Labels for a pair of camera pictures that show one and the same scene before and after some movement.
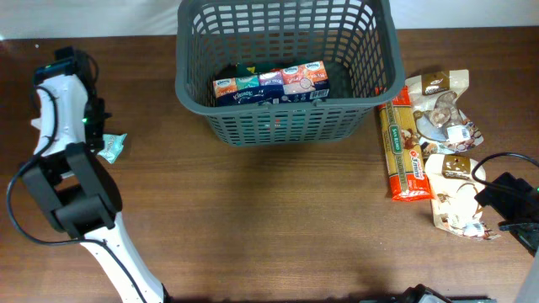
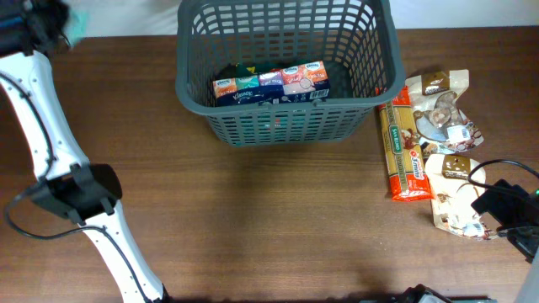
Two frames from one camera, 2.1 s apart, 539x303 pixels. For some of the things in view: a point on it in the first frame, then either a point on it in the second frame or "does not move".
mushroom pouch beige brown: x=442 y=127 does not move
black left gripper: x=98 y=137 to x=32 y=21
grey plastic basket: x=358 y=40 does not move
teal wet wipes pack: x=114 y=145 to x=78 y=27
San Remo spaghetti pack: x=406 y=172 does not move
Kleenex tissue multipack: x=302 y=82 does not move
